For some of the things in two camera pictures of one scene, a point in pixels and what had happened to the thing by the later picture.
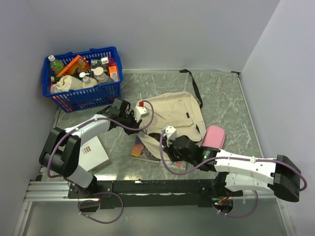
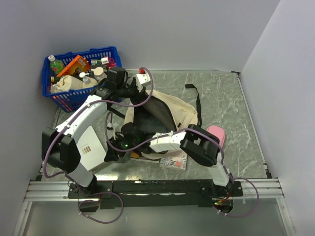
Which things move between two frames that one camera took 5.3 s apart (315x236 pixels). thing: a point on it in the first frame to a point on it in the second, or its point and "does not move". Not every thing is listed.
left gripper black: [135, 124] to [140, 96]
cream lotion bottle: [87, 82] does not move
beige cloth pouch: [65, 83] does not move
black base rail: [152, 193] does not move
